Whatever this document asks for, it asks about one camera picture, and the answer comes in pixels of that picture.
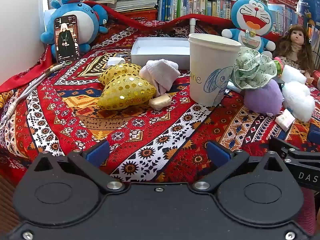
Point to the orange plastic crate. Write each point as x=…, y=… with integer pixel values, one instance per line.
x=140, y=15

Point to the beige wrapped candy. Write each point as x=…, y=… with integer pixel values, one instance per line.
x=160, y=101

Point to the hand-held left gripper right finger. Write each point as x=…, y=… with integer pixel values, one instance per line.
x=217, y=152

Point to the blue printed box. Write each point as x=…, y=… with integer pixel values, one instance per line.
x=308, y=5

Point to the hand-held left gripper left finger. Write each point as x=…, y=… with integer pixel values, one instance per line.
x=97, y=152

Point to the pink sock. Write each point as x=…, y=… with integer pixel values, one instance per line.
x=160, y=72

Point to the blue round plush toy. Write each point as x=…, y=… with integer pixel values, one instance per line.
x=85, y=22

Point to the purple plush ball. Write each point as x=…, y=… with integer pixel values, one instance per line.
x=262, y=97

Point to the white plastic pipe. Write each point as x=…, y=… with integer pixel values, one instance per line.
x=193, y=26

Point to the miniature bicycle model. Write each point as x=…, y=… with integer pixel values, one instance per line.
x=175, y=33

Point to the brown-haired doll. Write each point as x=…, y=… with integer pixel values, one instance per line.
x=296, y=40

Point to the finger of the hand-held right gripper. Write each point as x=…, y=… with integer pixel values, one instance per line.
x=292, y=151

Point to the white fluffy plush toy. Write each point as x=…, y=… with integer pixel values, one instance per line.
x=298, y=102

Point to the blue cat plush toy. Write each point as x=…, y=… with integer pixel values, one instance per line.
x=250, y=12

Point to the row of upright books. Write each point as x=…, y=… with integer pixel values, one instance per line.
x=200, y=5

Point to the black smartphone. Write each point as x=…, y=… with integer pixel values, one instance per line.
x=66, y=40

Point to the small white packet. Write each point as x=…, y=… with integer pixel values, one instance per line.
x=285, y=120

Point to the gold sequin heart cushion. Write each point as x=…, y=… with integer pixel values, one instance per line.
x=125, y=92
x=117, y=71

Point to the pink green small toy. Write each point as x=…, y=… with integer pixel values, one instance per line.
x=278, y=65

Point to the white shallow cardboard box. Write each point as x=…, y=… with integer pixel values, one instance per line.
x=160, y=51

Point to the grey grid board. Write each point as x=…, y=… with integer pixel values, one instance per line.
x=53, y=1

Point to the small white paper piece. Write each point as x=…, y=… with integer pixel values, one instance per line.
x=115, y=61

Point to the white paper cup with drawing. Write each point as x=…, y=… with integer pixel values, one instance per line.
x=207, y=60

